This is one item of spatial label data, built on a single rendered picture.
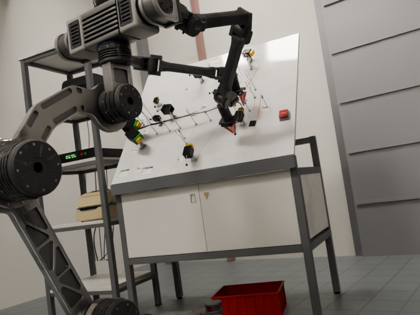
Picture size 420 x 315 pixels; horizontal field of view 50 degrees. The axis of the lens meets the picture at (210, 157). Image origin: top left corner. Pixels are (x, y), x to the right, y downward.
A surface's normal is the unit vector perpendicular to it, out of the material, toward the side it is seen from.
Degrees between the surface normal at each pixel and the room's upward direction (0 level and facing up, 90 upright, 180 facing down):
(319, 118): 90
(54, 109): 90
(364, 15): 90
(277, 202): 90
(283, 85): 53
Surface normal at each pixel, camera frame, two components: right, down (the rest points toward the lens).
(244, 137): -0.43, -0.60
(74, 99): 0.81, -0.16
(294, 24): -0.57, 0.02
